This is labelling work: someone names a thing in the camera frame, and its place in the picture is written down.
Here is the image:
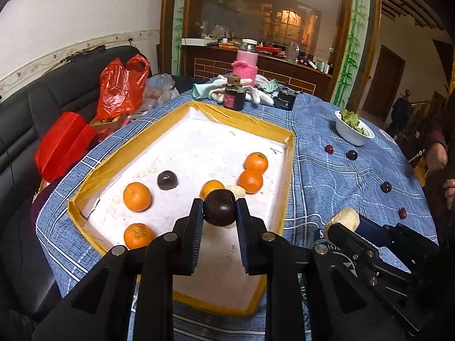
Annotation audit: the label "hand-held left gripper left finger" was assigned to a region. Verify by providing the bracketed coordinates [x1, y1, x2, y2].
[32, 198, 204, 341]

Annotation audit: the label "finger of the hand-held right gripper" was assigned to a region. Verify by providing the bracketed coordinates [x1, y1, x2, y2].
[328, 222, 424, 335]
[356, 215, 395, 249]

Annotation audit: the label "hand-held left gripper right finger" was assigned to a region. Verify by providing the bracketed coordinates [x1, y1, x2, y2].
[237, 198, 406, 341]

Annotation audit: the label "orange mandarin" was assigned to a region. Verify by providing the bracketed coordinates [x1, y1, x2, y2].
[123, 182, 152, 213]
[237, 169, 264, 194]
[244, 152, 269, 174]
[200, 180, 226, 201]
[123, 223, 156, 250]

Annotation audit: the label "white foam tray yellow tape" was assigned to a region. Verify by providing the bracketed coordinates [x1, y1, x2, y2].
[67, 101, 295, 317]

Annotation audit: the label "blue patterned tablecloth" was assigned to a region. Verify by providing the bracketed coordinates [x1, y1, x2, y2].
[36, 74, 439, 341]

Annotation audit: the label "white ceramic bowl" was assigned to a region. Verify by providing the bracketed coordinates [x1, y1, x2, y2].
[334, 109, 375, 147]

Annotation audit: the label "green leafy vegetables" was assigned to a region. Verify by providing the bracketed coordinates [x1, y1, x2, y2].
[339, 109, 368, 136]

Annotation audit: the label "dark jar pink label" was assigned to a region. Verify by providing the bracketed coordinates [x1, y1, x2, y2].
[223, 73, 247, 111]

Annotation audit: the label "small black box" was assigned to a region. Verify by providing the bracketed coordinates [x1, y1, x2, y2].
[273, 89, 297, 111]

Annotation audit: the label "white gloves and cloth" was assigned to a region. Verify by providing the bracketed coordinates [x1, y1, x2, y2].
[245, 74, 276, 104]

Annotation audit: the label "brown cardboard box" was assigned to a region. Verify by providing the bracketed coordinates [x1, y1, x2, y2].
[89, 114, 129, 132]

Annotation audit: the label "clear plastic bag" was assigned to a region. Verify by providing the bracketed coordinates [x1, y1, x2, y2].
[142, 73, 180, 111]

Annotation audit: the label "brown wooden door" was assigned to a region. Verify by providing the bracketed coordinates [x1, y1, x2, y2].
[363, 44, 406, 114]

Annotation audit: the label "red plastic bag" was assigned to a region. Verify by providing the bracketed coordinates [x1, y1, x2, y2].
[96, 54, 150, 121]

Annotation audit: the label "wooden counter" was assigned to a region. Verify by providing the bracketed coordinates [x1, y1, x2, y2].
[181, 37, 333, 96]

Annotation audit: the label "pink bottle knitted sleeve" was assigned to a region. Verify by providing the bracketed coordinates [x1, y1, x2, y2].
[231, 39, 259, 88]

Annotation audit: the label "black leather sofa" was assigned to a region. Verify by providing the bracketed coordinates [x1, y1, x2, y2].
[0, 44, 178, 324]

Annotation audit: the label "wooden glass partition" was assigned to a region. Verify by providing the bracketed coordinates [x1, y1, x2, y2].
[160, 0, 381, 107]

